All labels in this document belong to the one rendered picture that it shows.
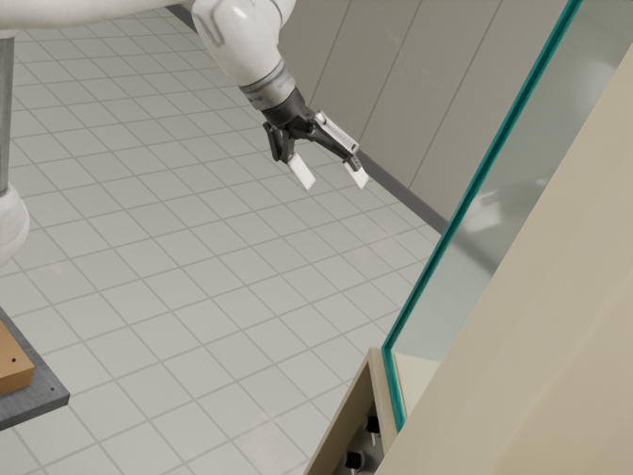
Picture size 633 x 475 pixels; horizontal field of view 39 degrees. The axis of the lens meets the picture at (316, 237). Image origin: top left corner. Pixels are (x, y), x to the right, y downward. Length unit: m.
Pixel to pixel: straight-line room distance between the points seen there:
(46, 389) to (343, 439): 0.76
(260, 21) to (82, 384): 1.87
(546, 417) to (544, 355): 0.04
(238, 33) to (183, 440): 1.84
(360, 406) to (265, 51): 0.67
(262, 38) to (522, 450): 1.00
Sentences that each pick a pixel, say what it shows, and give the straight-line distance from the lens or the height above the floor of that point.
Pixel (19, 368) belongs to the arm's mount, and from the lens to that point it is 2.13.
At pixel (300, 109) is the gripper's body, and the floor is 1.58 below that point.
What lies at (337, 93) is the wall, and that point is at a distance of 4.96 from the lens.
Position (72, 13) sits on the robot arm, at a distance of 1.62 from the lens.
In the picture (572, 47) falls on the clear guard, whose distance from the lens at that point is 1.27.
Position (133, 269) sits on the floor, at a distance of 3.61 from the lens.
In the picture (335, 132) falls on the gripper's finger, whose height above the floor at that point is 1.57.
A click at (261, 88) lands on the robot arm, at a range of 1.51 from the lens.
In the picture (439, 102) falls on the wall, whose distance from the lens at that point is 4.56.
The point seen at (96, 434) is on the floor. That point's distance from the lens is 2.98.
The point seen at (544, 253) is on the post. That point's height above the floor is 1.96.
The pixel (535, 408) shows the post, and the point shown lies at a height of 1.90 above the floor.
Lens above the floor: 2.24
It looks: 32 degrees down
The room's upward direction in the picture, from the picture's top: 24 degrees clockwise
